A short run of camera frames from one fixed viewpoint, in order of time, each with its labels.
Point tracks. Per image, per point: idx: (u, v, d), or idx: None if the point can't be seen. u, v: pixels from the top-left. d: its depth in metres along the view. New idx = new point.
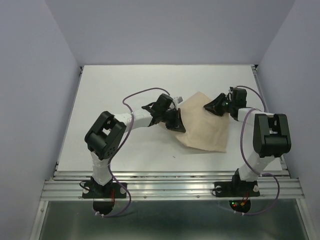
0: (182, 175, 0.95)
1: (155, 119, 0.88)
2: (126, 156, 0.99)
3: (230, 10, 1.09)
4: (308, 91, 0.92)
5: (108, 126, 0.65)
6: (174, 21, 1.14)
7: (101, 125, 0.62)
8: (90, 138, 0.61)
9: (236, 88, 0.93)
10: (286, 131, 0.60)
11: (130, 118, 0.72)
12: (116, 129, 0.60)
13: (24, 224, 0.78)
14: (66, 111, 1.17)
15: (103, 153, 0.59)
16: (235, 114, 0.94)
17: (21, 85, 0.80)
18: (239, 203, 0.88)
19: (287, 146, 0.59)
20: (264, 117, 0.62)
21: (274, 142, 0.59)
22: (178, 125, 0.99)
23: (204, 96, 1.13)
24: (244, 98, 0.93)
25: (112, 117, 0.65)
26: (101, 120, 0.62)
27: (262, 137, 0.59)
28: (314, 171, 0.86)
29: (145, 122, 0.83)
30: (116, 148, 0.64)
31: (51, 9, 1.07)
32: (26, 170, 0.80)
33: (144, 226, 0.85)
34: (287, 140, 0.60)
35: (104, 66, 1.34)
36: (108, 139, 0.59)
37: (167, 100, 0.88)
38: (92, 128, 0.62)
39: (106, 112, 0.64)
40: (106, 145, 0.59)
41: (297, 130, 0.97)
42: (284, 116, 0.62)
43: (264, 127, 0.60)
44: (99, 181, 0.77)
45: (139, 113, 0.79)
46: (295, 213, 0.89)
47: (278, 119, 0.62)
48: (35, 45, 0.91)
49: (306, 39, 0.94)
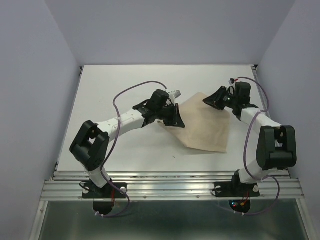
0: (182, 175, 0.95)
1: (149, 120, 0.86)
2: (127, 156, 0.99)
3: (230, 10, 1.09)
4: (308, 90, 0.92)
5: (93, 135, 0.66)
6: (174, 21, 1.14)
7: (84, 136, 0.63)
8: (75, 150, 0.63)
9: (239, 83, 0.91)
10: (292, 145, 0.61)
11: (116, 126, 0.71)
12: (98, 141, 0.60)
13: (23, 224, 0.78)
14: (66, 111, 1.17)
15: (87, 164, 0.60)
16: (237, 112, 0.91)
17: (21, 84, 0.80)
18: (239, 204, 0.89)
19: (292, 161, 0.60)
20: (271, 130, 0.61)
21: (280, 157, 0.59)
22: (176, 122, 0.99)
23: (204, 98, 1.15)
24: (247, 95, 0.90)
25: (95, 127, 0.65)
26: (84, 131, 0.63)
27: (267, 152, 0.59)
28: (314, 171, 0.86)
29: (137, 123, 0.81)
30: (102, 158, 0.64)
31: (51, 9, 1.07)
32: (26, 170, 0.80)
33: (144, 226, 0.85)
34: (293, 155, 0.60)
35: (104, 66, 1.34)
36: (92, 152, 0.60)
37: (162, 97, 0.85)
38: (76, 140, 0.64)
39: (88, 121, 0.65)
40: (89, 157, 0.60)
41: (297, 130, 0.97)
42: (291, 129, 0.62)
43: (270, 142, 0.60)
44: (95, 184, 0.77)
45: (127, 117, 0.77)
46: (296, 213, 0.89)
47: (285, 132, 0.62)
48: (35, 45, 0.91)
49: (306, 39, 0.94)
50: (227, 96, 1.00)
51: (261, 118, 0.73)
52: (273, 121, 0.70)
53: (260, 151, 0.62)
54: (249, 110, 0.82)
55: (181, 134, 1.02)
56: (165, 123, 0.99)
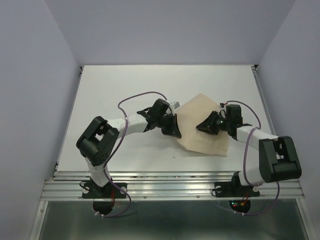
0: (182, 175, 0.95)
1: (150, 126, 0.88)
2: (127, 156, 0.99)
3: (231, 10, 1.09)
4: (308, 91, 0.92)
5: (101, 131, 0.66)
6: (174, 22, 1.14)
7: (93, 131, 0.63)
8: (82, 143, 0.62)
9: (230, 105, 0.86)
10: (294, 155, 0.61)
11: (124, 124, 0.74)
12: (108, 135, 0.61)
13: (23, 224, 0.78)
14: (66, 111, 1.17)
15: (95, 159, 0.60)
16: (233, 133, 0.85)
17: (21, 84, 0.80)
18: (239, 203, 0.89)
19: (297, 172, 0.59)
20: (270, 142, 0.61)
21: (283, 168, 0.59)
22: (173, 131, 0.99)
23: (204, 100, 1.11)
24: (239, 115, 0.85)
25: (105, 123, 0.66)
26: (94, 125, 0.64)
27: (270, 166, 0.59)
28: (314, 171, 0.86)
29: (139, 128, 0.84)
30: (108, 154, 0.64)
31: (50, 9, 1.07)
32: (26, 170, 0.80)
33: (144, 226, 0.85)
34: (296, 165, 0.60)
35: (104, 66, 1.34)
36: (100, 146, 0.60)
37: (163, 106, 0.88)
38: (84, 134, 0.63)
39: (99, 117, 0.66)
40: (98, 151, 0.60)
41: (297, 130, 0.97)
42: (289, 139, 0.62)
43: (271, 153, 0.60)
44: (97, 182, 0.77)
45: (133, 119, 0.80)
46: (296, 213, 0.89)
47: (283, 143, 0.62)
48: (35, 45, 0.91)
49: (306, 39, 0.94)
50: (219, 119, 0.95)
51: (258, 133, 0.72)
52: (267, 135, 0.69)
53: (263, 165, 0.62)
54: (244, 128, 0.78)
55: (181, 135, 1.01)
56: (162, 131, 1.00)
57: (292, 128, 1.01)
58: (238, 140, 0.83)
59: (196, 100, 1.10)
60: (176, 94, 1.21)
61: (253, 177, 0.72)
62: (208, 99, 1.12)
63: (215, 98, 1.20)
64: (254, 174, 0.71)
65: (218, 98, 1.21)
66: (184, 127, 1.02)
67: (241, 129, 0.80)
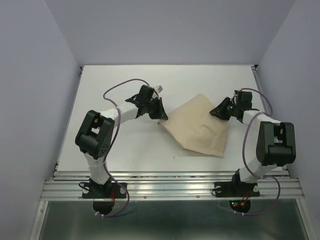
0: (182, 175, 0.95)
1: (141, 111, 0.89)
2: (127, 155, 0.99)
3: (230, 11, 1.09)
4: (308, 90, 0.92)
5: (96, 125, 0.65)
6: (174, 21, 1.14)
7: (89, 125, 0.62)
8: (80, 140, 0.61)
9: (242, 91, 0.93)
10: (291, 141, 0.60)
11: (117, 114, 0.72)
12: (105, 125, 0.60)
13: (24, 224, 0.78)
14: (66, 111, 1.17)
15: (98, 151, 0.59)
16: (240, 116, 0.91)
17: (21, 85, 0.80)
18: (239, 203, 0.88)
19: (292, 157, 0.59)
20: (271, 125, 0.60)
21: (277, 150, 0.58)
22: (162, 114, 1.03)
23: (204, 100, 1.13)
24: (249, 100, 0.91)
25: (98, 116, 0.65)
26: (88, 120, 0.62)
27: (266, 146, 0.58)
28: (314, 171, 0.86)
29: (131, 115, 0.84)
30: (108, 144, 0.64)
31: (51, 9, 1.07)
32: (26, 170, 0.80)
33: (144, 226, 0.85)
34: (292, 151, 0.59)
35: (104, 66, 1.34)
36: (99, 137, 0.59)
37: (149, 91, 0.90)
38: (81, 130, 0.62)
39: (91, 111, 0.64)
40: (99, 143, 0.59)
41: (298, 130, 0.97)
42: (290, 125, 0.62)
43: (270, 135, 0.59)
44: (97, 180, 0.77)
45: (124, 107, 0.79)
46: (296, 213, 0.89)
47: (284, 128, 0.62)
48: (35, 45, 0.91)
49: (306, 39, 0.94)
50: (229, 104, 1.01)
51: (262, 118, 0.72)
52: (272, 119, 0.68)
53: (259, 146, 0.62)
54: (250, 112, 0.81)
55: (180, 135, 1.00)
56: (151, 116, 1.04)
57: None
58: (243, 122, 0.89)
59: (194, 100, 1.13)
60: (176, 94, 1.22)
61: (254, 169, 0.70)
62: (207, 100, 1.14)
63: (215, 98, 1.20)
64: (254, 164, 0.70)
65: (218, 98, 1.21)
66: (183, 125, 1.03)
67: (248, 111, 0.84)
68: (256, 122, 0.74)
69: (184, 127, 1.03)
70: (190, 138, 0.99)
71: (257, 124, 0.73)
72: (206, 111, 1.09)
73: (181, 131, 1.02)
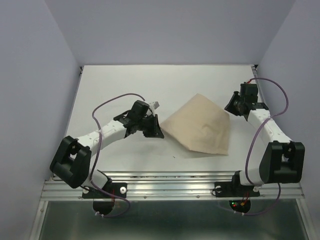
0: (182, 175, 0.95)
1: (131, 129, 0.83)
2: (127, 155, 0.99)
3: (230, 11, 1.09)
4: (308, 91, 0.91)
5: (74, 151, 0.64)
6: (174, 21, 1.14)
7: (64, 154, 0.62)
8: (56, 168, 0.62)
9: (245, 84, 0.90)
10: (298, 164, 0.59)
11: (98, 139, 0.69)
12: (79, 157, 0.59)
13: (23, 225, 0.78)
14: (66, 111, 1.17)
15: (72, 182, 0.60)
16: (245, 111, 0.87)
17: (21, 84, 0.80)
18: (239, 203, 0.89)
19: (296, 179, 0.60)
20: (281, 148, 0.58)
21: (283, 173, 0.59)
22: (156, 133, 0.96)
23: (202, 100, 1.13)
24: (254, 93, 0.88)
25: (76, 142, 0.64)
26: (63, 147, 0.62)
27: (272, 171, 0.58)
28: (314, 171, 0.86)
29: (119, 135, 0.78)
30: (86, 173, 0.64)
31: (50, 9, 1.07)
32: (26, 170, 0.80)
33: (144, 225, 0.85)
34: (298, 173, 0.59)
35: (104, 66, 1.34)
36: (73, 169, 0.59)
37: (143, 107, 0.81)
38: (56, 158, 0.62)
39: (68, 137, 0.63)
40: (72, 175, 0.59)
41: (298, 130, 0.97)
42: (301, 146, 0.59)
43: (277, 160, 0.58)
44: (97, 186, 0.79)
45: (108, 129, 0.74)
46: (296, 213, 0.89)
47: (293, 148, 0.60)
48: (35, 45, 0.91)
49: (306, 39, 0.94)
50: (235, 100, 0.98)
51: (271, 128, 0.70)
52: (282, 134, 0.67)
53: (264, 164, 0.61)
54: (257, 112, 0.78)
55: (182, 136, 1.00)
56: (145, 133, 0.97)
57: (293, 128, 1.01)
58: (248, 120, 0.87)
59: (195, 100, 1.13)
60: (176, 95, 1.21)
61: (253, 179, 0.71)
62: (207, 99, 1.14)
63: (215, 99, 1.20)
64: (254, 175, 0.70)
65: (218, 98, 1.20)
66: (184, 127, 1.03)
67: (254, 111, 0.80)
68: (264, 131, 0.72)
69: (185, 128, 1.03)
70: (191, 138, 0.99)
71: (264, 134, 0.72)
72: (206, 111, 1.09)
73: (183, 132, 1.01)
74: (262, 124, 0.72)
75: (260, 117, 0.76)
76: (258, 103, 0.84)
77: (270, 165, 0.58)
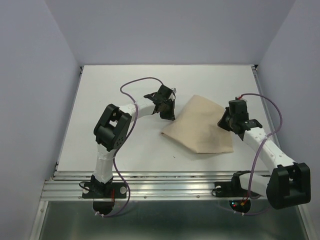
0: (182, 175, 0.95)
1: (158, 107, 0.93)
2: (127, 155, 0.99)
3: (230, 10, 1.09)
4: (308, 90, 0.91)
5: (115, 118, 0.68)
6: (173, 21, 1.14)
7: (107, 119, 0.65)
8: (98, 131, 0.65)
9: (234, 101, 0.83)
10: (306, 185, 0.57)
11: (135, 109, 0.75)
12: (122, 121, 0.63)
13: (23, 225, 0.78)
14: (66, 111, 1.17)
15: (113, 143, 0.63)
16: (240, 130, 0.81)
17: (21, 85, 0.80)
18: (239, 204, 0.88)
19: (306, 200, 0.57)
20: (287, 173, 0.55)
21: (292, 197, 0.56)
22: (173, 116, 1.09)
23: (201, 101, 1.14)
24: (245, 110, 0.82)
25: (117, 110, 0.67)
26: (107, 113, 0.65)
27: (282, 197, 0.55)
28: (314, 171, 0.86)
29: (149, 110, 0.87)
30: (124, 137, 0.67)
31: (50, 8, 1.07)
32: (26, 170, 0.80)
33: (144, 226, 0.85)
34: (307, 194, 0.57)
35: (104, 66, 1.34)
36: (116, 131, 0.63)
37: (168, 90, 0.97)
38: (100, 122, 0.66)
39: (111, 104, 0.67)
40: (115, 136, 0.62)
41: (298, 130, 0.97)
42: (305, 167, 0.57)
43: (285, 185, 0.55)
44: (101, 178, 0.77)
45: (142, 103, 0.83)
46: (295, 213, 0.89)
47: (298, 170, 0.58)
48: (35, 45, 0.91)
49: (306, 40, 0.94)
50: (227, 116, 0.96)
51: (271, 150, 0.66)
52: (285, 156, 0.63)
53: (271, 190, 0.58)
54: (254, 134, 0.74)
55: (186, 139, 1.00)
56: (161, 115, 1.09)
57: (293, 128, 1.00)
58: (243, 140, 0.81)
59: (194, 100, 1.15)
60: (176, 95, 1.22)
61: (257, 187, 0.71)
62: (203, 99, 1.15)
63: (215, 98, 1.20)
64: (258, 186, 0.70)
65: (218, 98, 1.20)
66: (186, 129, 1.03)
67: (250, 132, 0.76)
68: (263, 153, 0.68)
69: (188, 130, 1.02)
70: (193, 139, 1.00)
71: (264, 156, 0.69)
72: (205, 110, 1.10)
73: (186, 134, 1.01)
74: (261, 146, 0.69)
75: (256, 138, 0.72)
76: (251, 122, 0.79)
77: (280, 192, 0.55)
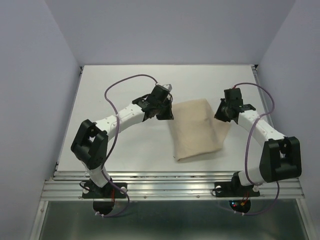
0: (182, 175, 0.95)
1: (149, 113, 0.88)
2: (126, 155, 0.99)
3: (230, 11, 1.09)
4: (308, 91, 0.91)
5: (93, 134, 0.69)
6: (173, 22, 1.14)
7: (83, 137, 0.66)
8: (76, 150, 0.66)
9: (229, 89, 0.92)
10: (296, 158, 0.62)
11: (115, 123, 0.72)
12: (97, 140, 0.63)
13: (24, 225, 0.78)
14: (66, 111, 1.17)
15: (90, 164, 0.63)
16: (235, 114, 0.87)
17: (21, 86, 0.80)
18: (239, 203, 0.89)
19: (297, 172, 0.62)
20: (277, 145, 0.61)
21: (283, 170, 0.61)
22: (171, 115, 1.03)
23: (181, 107, 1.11)
24: (239, 96, 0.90)
25: (94, 126, 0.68)
26: (83, 131, 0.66)
27: (273, 169, 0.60)
28: (314, 171, 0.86)
29: (136, 119, 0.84)
30: (104, 156, 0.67)
31: (50, 9, 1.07)
32: (26, 170, 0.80)
33: (144, 226, 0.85)
34: (297, 167, 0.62)
35: (104, 66, 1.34)
36: (91, 150, 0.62)
37: (163, 92, 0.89)
38: (76, 140, 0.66)
39: (86, 121, 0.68)
40: (91, 157, 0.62)
41: (298, 131, 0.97)
42: (295, 140, 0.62)
43: (275, 157, 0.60)
44: (96, 184, 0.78)
45: (125, 114, 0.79)
46: (296, 213, 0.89)
47: (288, 144, 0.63)
48: (35, 45, 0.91)
49: (306, 40, 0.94)
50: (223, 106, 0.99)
51: (263, 127, 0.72)
52: (275, 131, 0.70)
53: (264, 164, 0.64)
54: (247, 114, 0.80)
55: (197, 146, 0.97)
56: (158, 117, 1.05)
57: (292, 128, 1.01)
58: (239, 123, 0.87)
59: (182, 106, 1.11)
60: (176, 95, 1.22)
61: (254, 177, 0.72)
62: (184, 105, 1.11)
63: (215, 98, 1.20)
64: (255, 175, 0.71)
65: (218, 98, 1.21)
66: (192, 136, 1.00)
67: (243, 113, 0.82)
68: (256, 132, 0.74)
69: (193, 136, 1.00)
70: (203, 142, 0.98)
71: (257, 133, 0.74)
72: (198, 112, 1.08)
73: (194, 140, 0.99)
74: (254, 124, 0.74)
75: (250, 118, 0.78)
76: (245, 105, 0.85)
77: (271, 163, 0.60)
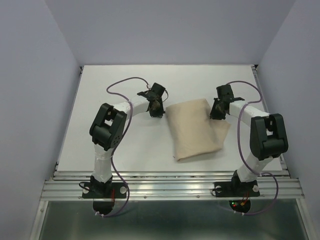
0: (182, 175, 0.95)
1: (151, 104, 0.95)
2: (126, 155, 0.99)
3: (230, 11, 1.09)
4: (308, 91, 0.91)
5: (110, 117, 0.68)
6: (173, 22, 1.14)
7: (103, 118, 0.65)
8: (94, 131, 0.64)
9: (220, 85, 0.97)
10: (282, 133, 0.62)
11: (129, 107, 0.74)
12: (118, 118, 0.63)
13: (24, 224, 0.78)
14: (66, 111, 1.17)
15: (110, 142, 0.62)
16: (226, 106, 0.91)
17: (21, 86, 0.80)
18: (239, 203, 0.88)
19: (284, 147, 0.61)
20: (262, 120, 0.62)
21: (271, 144, 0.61)
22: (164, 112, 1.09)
23: (181, 106, 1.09)
24: (230, 91, 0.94)
25: (112, 108, 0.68)
26: (102, 112, 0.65)
27: (261, 142, 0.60)
28: (314, 171, 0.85)
29: (142, 108, 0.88)
30: (120, 136, 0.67)
31: (50, 9, 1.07)
32: (26, 170, 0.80)
33: (144, 225, 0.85)
34: (284, 141, 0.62)
35: (104, 66, 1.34)
36: (112, 129, 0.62)
37: (161, 88, 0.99)
38: (95, 122, 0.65)
39: (104, 104, 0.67)
40: (112, 135, 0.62)
41: (298, 131, 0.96)
42: (279, 116, 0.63)
43: (262, 131, 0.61)
44: (100, 178, 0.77)
45: (136, 101, 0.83)
46: (295, 213, 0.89)
47: (273, 120, 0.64)
48: (35, 46, 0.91)
49: (306, 40, 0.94)
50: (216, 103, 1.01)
51: (250, 110, 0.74)
52: (261, 111, 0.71)
53: (253, 141, 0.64)
54: (237, 104, 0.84)
55: (194, 146, 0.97)
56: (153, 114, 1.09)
57: (292, 128, 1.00)
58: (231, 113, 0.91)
59: (182, 105, 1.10)
60: (176, 95, 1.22)
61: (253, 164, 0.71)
62: (183, 104, 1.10)
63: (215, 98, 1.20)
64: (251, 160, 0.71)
65: None
66: (190, 136, 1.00)
67: (234, 103, 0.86)
68: (245, 115, 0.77)
69: (191, 135, 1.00)
70: (201, 142, 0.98)
71: (246, 117, 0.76)
72: (197, 111, 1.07)
73: (192, 139, 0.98)
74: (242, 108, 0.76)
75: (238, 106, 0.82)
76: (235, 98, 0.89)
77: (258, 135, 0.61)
